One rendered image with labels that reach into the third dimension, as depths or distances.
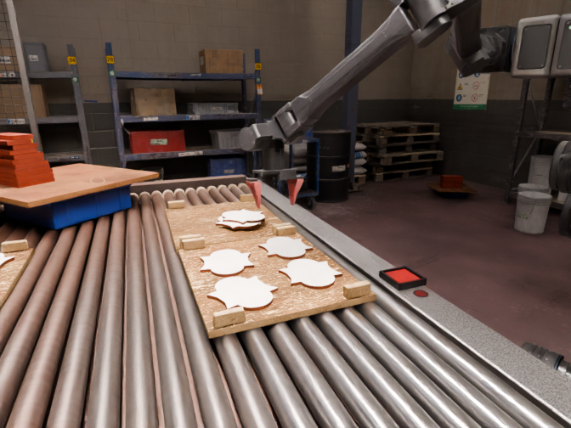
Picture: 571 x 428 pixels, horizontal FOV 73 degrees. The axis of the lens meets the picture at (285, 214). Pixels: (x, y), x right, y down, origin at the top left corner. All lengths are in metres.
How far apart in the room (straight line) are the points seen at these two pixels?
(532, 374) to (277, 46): 5.92
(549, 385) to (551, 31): 0.90
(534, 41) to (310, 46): 5.43
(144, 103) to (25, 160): 3.71
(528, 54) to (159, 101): 4.46
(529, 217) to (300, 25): 4.17
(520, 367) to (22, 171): 1.47
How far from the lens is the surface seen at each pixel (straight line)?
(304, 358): 0.67
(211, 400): 0.61
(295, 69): 6.42
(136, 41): 5.84
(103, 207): 1.52
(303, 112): 0.93
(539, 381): 0.74
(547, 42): 1.31
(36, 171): 1.59
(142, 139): 5.16
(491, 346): 0.79
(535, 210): 4.48
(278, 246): 1.03
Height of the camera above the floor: 1.33
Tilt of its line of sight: 17 degrees down
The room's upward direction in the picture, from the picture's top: straight up
